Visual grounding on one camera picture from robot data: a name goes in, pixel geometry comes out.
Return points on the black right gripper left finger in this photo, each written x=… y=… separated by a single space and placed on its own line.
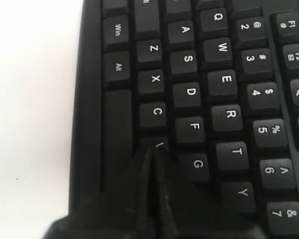
x=120 y=212

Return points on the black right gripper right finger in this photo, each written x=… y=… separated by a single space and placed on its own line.
x=186 y=212

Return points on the black acer keyboard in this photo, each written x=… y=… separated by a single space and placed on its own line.
x=215 y=82

